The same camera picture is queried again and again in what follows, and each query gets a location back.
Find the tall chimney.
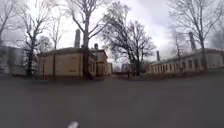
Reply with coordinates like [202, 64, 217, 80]
[73, 28, 82, 49]
[188, 31, 198, 52]

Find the yellow brick building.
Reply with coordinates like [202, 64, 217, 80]
[36, 43, 114, 80]

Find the small chimney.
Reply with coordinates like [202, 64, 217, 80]
[156, 50, 161, 62]

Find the long pale low building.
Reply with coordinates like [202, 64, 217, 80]
[145, 48, 224, 76]

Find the pale grey building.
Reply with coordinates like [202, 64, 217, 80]
[0, 45, 28, 76]

